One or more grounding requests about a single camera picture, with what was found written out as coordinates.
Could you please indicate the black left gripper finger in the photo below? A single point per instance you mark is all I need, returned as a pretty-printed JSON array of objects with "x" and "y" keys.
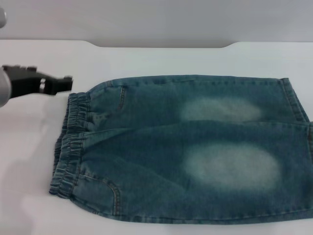
[
  {"x": 60, "y": 86},
  {"x": 67, "y": 79}
]

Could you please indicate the blue washed denim shorts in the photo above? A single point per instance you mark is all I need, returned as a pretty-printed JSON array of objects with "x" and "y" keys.
[{"x": 151, "y": 151}]

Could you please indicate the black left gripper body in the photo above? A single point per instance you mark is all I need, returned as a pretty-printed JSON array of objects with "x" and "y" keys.
[{"x": 24, "y": 80}]

